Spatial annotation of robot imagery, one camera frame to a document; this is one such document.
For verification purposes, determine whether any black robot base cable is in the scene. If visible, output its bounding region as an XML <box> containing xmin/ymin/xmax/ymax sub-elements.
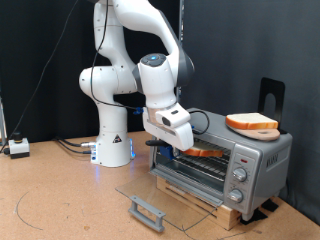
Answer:
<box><xmin>53</xmin><ymin>135</ymin><xmax>97</xmax><ymax>148</ymax></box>
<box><xmin>58</xmin><ymin>139</ymin><xmax>94</xmax><ymax>155</ymax></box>

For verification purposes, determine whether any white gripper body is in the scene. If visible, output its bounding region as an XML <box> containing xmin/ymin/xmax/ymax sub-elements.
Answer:
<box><xmin>142</xmin><ymin>102</ymin><xmax>195</xmax><ymax>152</ymax></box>

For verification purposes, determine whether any silver oven knob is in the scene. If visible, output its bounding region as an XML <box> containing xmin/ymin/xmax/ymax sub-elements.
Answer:
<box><xmin>227</xmin><ymin>188</ymin><xmax>244</xmax><ymax>204</ymax></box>
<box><xmin>232</xmin><ymin>166</ymin><xmax>249</xmax><ymax>183</ymax></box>

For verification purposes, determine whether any wooden slatted crate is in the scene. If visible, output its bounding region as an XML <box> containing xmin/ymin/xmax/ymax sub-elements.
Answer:
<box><xmin>155</xmin><ymin>176</ymin><xmax>242</xmax><ymax>232</ymax></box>

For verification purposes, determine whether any white bread slice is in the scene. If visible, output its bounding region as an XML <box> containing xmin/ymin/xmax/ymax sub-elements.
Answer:
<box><xmin>181</xmin><ymin>141</ymin><xmax>224</xmax><ymax>158</ymax></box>
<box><xmin>225</xmin><ymin>112</ymin><xmax>279</xmax><ymax>131</ymax></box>

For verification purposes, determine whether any black metal bookend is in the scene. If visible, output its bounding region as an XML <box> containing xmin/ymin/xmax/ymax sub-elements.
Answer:
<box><xmin>258</xmin><ymin>77</ymin><xmax>288</xmax><ymax>135</ymax></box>

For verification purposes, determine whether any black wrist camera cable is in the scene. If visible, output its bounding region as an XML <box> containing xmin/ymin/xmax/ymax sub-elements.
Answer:
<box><xmin>90</xmin><ymin>0</ymin><xmax>211</xmax><ymax>136</ymax></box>

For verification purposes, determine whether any vertical metal pole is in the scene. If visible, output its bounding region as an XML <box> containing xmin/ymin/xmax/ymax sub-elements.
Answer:
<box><xmin>175</xmin><ymin>0</ymin><xmax>185</xmax><ymax>104</ymax></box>

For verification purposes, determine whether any round wooden serving board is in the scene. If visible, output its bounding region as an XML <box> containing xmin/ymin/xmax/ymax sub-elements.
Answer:
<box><xmin>229</xmin><ymin>126</ymin><xmax>281</xmax><ymax>142</ymax></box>

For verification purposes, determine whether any black backdrop curtain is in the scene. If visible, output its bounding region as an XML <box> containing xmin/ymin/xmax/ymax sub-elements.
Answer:
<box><xmin>0</xmin><ymin>0</ymin><xmax>181</xmax><ymax>144</ymax></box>

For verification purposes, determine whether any white emergency stop box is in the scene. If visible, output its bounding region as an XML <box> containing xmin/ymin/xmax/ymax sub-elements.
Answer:
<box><xmin>8</xmin><ymin>131</ymin><xmax>31</xmax><ymax>160</ymax></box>

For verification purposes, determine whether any black foam pad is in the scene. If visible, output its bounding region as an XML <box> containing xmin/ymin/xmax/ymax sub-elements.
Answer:
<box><xmin>261</xmin><ymin>198</ymin><xmax>280</xmax><ymax>213</ymax></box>
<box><xmin>239</xmin><ymin>208</ymin><xmax>269</xmax><ymax>226</ymax></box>

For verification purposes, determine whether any long black hanging cable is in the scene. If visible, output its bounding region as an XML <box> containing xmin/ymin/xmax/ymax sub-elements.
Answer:
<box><xmin>0</xmin><ymin>0</ymin><xmax>82</xmax><ymax>160</ymax></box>

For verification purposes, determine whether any wire oven rack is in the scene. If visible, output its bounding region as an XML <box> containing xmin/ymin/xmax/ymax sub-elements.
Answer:
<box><xmin>156</xmin><ymin>146</ymin><xmax>232</xmax><ymax>183</ymax></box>

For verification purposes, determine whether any metal frame leg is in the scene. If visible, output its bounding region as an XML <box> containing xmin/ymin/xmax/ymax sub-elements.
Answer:
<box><xmin>0</xmin><ymin>96</ymin><xmax>8</xmax><ymax>146</ymax></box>

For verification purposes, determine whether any glass oven door with handle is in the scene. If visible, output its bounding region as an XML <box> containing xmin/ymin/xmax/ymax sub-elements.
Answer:
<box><xmin>115</xmin><ymin>168</ymin><xmax>224</xmax><ymax>233</ymax></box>

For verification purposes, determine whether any grey backdrop curtain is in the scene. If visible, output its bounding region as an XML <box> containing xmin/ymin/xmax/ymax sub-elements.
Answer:
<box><xmin>181</xmin><ymin>0</ymin><xmax>320</xmax><ymax>226</ymax></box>

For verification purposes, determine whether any silver toaster oven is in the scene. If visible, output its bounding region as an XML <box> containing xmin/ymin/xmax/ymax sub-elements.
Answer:
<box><xmin>148</xmin><ymin>107</ymin><xmax>294</xmax><ymax>222</ymax></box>

